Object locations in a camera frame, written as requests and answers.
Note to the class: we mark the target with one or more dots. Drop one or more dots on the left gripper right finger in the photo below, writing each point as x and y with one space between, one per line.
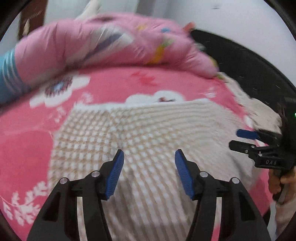
240 217

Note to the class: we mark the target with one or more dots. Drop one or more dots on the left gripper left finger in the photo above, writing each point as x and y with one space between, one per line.
58 217

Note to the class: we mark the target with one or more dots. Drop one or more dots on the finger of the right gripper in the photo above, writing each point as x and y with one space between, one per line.
251 135

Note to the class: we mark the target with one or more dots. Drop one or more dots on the beige white checked knit coat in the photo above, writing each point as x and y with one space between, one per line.
149 202

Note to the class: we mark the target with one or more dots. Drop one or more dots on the cream right sleeve forearm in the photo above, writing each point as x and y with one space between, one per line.
284 213

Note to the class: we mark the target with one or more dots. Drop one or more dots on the person's right hand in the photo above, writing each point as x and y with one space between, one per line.
274 183

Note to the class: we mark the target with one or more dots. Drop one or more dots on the cream fuzzy garment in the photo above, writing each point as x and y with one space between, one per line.
260 116

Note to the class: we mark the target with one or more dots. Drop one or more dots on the black tufted headboard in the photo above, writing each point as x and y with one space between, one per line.
256 76

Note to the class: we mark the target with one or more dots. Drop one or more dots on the pink floral bed blanket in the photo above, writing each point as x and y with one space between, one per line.
28 127

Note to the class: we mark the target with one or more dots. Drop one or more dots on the orange cloth on headboard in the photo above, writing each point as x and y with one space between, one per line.
189 27

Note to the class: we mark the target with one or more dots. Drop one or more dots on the pink and blue quilt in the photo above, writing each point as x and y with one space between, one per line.
104 40

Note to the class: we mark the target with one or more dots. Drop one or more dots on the brown wooden door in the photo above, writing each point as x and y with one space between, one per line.
32 17

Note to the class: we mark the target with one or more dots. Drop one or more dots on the white wall socket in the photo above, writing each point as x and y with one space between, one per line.
216 6

